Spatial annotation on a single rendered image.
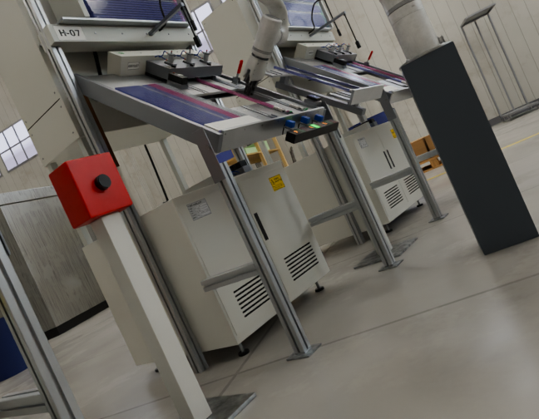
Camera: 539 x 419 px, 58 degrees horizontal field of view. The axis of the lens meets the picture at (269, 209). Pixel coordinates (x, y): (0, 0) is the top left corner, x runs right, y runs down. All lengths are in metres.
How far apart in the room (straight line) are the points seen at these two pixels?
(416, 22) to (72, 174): 1.20
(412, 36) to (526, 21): 8.25
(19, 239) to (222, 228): 5.28
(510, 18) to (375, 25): 2.29
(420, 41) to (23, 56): 1.52
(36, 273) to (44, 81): 4.94
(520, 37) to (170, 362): 9.17
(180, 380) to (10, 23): 1.57
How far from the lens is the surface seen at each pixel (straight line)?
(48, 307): 6.88
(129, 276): 1.34
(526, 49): 9.95
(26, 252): 6.94
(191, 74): 2.19
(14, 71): 2.34
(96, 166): 1.37
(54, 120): 2.16
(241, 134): 1.61
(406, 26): 1.83
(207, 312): 1.80
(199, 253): 1.73
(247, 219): 1.49
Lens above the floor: 0.48
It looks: 1 degrees down
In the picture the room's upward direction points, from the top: 24 degrees counter-clockwise
